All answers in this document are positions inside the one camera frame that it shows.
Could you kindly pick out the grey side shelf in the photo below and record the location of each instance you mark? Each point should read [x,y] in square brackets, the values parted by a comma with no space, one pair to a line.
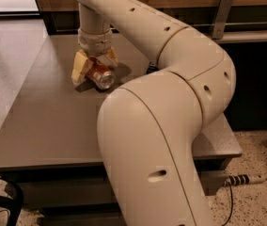
[243,37]

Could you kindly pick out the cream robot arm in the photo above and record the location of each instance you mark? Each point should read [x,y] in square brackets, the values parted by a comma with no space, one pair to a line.
[147,126]

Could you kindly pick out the dark blue snack packet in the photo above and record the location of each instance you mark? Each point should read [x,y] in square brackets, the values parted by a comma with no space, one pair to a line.
[152,68]

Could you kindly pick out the grey drawer cabinet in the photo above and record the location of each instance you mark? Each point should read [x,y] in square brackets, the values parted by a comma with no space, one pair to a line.
[53,124]

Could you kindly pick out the red coke can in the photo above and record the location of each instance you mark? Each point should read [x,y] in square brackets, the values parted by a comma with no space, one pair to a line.
[100,74]

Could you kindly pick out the right metal bracket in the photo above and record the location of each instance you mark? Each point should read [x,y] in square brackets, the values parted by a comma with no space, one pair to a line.
[217,28]

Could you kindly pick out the upper grey drawer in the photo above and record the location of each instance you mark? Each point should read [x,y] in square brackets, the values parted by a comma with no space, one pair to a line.
[53,188]

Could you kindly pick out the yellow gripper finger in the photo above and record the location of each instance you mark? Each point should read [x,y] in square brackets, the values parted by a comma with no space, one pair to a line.
[108,56]
[81,66]

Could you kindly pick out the grey drawer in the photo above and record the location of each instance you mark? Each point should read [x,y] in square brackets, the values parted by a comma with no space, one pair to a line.
[106,217]
[53,188]

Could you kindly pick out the white power strip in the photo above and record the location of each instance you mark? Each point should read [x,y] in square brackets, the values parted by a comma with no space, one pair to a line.
[244,179]

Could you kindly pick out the lower grey drawer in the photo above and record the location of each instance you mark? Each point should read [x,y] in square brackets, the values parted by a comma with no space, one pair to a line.
[106,217]

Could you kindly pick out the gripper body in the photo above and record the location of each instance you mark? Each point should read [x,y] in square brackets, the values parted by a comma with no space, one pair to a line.
[95,43]

